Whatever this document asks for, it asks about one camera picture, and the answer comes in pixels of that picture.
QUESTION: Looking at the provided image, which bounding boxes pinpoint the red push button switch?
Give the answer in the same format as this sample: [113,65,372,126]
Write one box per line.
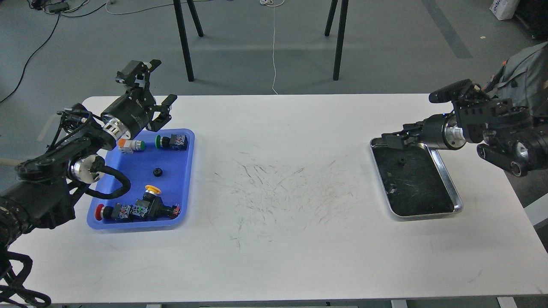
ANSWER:
[94,203,132,222]

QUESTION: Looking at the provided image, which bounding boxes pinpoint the silver metal tray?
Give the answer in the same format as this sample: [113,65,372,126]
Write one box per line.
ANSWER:
[369,138,464,221]

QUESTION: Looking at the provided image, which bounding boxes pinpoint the blue plastic tray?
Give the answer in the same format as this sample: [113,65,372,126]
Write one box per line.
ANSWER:
[86,128,194,232]

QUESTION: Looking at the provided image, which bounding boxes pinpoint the grey backpack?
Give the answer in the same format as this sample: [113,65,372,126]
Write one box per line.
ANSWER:
[485,41,548,114]

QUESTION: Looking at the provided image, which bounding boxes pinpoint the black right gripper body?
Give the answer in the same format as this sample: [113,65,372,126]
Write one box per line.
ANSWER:
[418,113,467,150]

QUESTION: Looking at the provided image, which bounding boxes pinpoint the orange white push button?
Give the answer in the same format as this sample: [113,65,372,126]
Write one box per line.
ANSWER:
[117,139,146,154]

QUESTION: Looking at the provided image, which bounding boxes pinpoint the black right stand legs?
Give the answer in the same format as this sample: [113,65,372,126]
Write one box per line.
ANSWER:
[324,0,350,81]

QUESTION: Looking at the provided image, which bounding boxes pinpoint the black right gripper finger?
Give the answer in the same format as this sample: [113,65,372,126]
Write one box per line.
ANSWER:
[390,121,425,134]
[381,131,421,150]

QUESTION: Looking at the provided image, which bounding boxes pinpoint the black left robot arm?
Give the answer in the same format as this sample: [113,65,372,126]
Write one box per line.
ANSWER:
[0,59,177,308]

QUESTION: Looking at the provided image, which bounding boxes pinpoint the black floor cable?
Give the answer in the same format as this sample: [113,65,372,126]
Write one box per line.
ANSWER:
[0,0,110,104]

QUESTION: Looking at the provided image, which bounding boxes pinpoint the black left stand legs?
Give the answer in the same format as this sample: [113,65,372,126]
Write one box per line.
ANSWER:
[172,0,204,82]

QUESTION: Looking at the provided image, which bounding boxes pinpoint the yellow push button switch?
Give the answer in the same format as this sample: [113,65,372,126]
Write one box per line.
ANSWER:
[130,185,181,221]

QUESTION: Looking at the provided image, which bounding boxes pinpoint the white hanging cord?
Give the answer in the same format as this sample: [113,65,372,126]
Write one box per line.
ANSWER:
[259,0,286,95]

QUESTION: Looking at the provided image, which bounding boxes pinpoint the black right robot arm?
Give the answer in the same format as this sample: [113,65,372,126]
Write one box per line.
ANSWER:
[381,79,547,177]

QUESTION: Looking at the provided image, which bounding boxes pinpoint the green push button switch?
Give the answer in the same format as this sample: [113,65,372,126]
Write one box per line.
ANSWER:
[155,134,188,151]

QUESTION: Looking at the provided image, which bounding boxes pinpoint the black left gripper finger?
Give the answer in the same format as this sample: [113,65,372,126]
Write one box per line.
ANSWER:
[115,59,162,90]
[153,94,178,122]

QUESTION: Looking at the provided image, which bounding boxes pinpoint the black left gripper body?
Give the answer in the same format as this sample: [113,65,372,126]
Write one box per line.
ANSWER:
[101,89,167,139]

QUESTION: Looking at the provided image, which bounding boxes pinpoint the black stand legs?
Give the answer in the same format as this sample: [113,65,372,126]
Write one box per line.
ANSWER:
[324,0,350,81]
[172,0,204,82]

